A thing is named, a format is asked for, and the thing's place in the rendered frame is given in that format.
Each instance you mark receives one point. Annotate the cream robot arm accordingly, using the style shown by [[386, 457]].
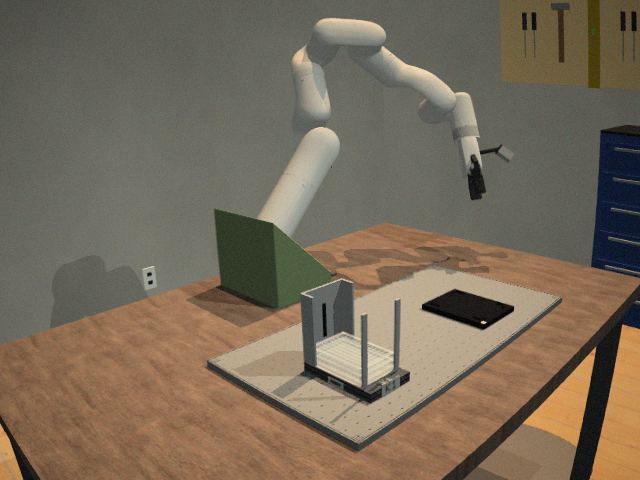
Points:
[[320, 146]]

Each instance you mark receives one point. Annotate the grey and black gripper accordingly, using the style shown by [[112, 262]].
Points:
[[471, 161]]

